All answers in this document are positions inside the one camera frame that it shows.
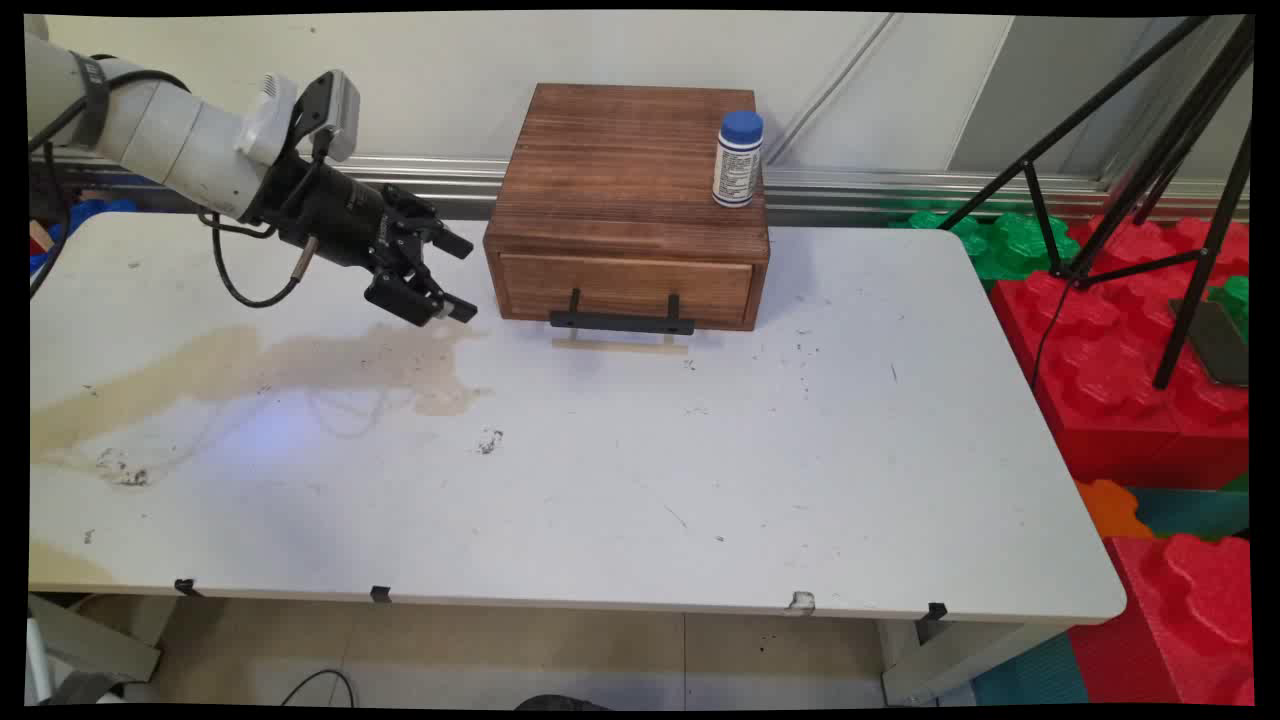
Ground small green foam block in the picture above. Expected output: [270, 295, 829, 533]
[1207, 274, 1252, 343]

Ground black drawer handle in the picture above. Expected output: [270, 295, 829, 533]
[549, 289, 697, 337]

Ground orange foam piece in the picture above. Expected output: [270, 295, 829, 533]
[1074, 479, 1158, 542]

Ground large red foam block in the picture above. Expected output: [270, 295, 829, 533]
[988, 214, 1252, 492]

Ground teal foam mat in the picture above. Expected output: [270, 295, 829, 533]
[972, 632, 1092, 707]
[1133, 472, 1252, 542]

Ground black floor cable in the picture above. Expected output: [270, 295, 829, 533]
[279, 668, 357, 708]

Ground brown wooden drawer cabinet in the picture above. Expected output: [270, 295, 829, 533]
[484, 83, 772, 333]

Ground dark flat phone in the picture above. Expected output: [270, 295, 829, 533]
[1168, 297, 1250, 388]

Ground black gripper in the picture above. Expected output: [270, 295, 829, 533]
[246, 150, 480, 329]

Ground blue foam block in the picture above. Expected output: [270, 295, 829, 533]
[28, 197, 138, 275]

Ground white bottle blue cap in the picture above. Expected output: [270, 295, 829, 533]
[711, 109, 766, 210]

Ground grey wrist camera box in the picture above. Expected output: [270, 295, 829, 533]
[293, 69, 362, 164]

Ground grey table leg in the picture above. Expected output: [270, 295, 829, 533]
[880, 620, 1065, 707]
[27, 592, 163, 685]

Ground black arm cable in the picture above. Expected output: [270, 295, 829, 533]
[28, 68, 323, 309]

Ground black tripod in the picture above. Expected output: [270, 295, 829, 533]
[938, 14, 1257, 392]

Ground aluminium wall rail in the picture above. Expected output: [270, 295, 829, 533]
[30, 148, 1251, 225]

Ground wooden drawer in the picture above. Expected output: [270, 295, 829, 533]
[497, 252, 757, 327]

